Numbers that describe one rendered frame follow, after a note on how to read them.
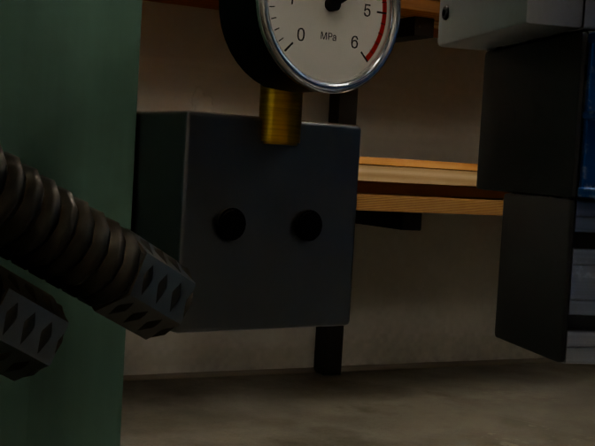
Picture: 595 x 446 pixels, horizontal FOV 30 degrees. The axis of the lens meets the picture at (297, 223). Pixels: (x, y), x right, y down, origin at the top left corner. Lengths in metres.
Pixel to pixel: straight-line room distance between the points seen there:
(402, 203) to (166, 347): 0.78
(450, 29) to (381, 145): 2.63
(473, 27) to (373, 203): 2.08
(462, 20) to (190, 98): 2.39
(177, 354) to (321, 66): 2.71
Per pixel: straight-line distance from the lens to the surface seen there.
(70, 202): 0.30
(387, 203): 2.75
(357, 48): 0.41
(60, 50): 0.41
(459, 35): 0.69
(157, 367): 3.08
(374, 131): 3.32
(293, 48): 0.39
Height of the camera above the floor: 0.60
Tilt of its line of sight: 3 degrees down
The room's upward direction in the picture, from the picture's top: 3 degrees clockwise
